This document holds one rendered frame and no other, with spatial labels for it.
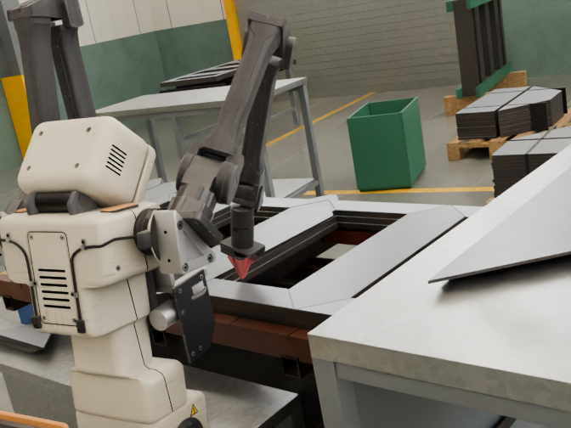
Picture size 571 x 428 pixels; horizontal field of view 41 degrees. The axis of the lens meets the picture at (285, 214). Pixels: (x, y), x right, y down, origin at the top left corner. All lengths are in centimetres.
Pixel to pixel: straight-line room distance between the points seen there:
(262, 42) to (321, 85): 960
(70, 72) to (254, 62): 44
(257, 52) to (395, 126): 414
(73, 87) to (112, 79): 1008
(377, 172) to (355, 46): 522
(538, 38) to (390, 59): 194
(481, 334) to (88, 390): 82
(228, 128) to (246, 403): 65
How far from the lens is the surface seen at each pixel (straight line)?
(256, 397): 180
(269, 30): 159
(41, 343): 232
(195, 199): 136
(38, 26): 171
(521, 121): 643
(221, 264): 211
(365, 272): 187
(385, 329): 115
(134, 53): 1228
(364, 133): 572
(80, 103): 177
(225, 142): 145
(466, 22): 807
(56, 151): 146
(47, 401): 263
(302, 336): 170
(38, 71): 170
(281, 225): 235
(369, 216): 235
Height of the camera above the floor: 155
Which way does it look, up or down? 16 degrees down
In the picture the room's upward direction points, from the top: 10 degrees counter-clockwise
